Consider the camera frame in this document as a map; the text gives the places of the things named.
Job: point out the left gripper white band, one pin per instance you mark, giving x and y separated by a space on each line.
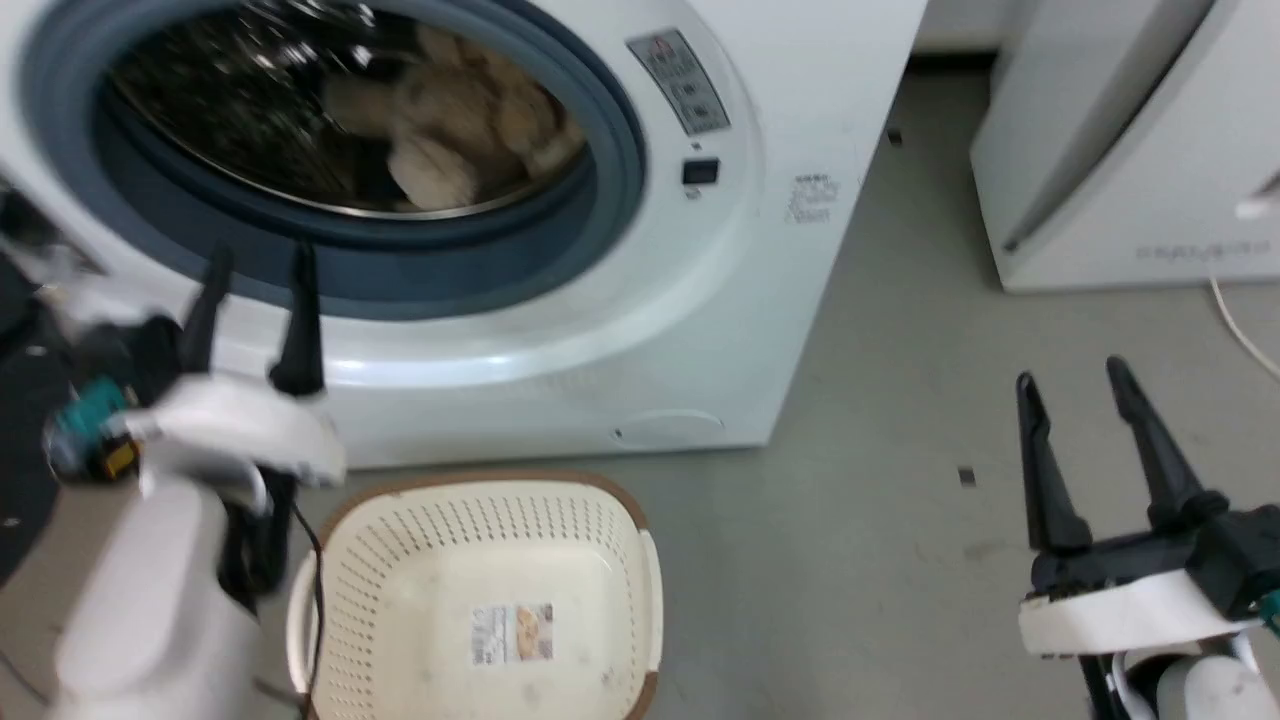
215 420

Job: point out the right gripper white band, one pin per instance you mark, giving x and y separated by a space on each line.
1150 590

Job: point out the beige laundry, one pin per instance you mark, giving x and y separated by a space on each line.
470 120

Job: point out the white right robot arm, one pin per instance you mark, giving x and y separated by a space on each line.
1190 685

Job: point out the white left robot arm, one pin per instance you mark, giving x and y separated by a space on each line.
150 610

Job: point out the cream perforated laundry basket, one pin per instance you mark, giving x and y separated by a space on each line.
480 600

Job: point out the white front-load washing machine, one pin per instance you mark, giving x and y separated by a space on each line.
700 320

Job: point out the white appliance cabinet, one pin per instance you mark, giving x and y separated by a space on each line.
1130 140

